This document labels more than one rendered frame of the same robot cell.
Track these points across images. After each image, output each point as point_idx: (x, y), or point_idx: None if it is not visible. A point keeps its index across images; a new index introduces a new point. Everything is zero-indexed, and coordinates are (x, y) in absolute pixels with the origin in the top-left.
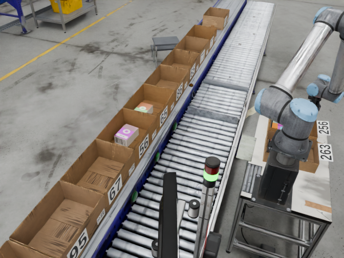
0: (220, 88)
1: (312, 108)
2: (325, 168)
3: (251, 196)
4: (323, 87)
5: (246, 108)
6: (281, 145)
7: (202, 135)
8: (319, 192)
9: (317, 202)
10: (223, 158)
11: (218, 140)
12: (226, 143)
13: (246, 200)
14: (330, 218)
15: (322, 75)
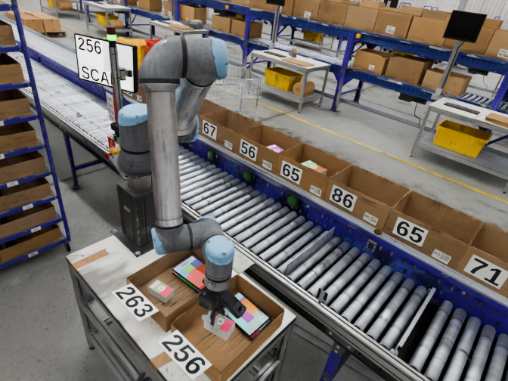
0: (404, 307)
1: (127, 110)
2: (122, 316)
3: None
4: (192, 223)
5: (324, 309)
6: None
7: (273, 227)
8: (102, 275)
9: (95, 261)
10: (221, 224)
11: (256, 235)
12: (246, 240)
13: None
14: (69, 258)
15: (225, 244)
